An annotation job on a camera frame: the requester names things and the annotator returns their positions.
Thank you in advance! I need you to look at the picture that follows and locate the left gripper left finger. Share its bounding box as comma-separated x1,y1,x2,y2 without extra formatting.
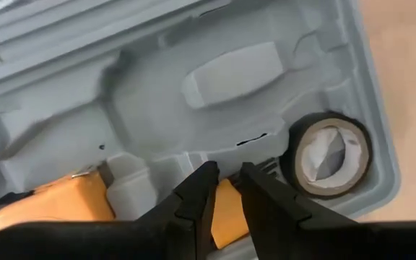
139,160,220,260

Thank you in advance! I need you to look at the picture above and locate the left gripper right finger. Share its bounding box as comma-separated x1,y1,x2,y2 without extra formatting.
238,161,357,260

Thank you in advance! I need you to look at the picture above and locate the hex key set yellow holder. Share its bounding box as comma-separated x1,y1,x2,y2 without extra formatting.
209,157,280,250

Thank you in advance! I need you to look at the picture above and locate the small black tape roll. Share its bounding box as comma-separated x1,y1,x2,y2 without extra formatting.
279,110,374,199

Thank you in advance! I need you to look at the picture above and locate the yellow tape measure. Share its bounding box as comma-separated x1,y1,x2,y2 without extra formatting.
0,169,117,260

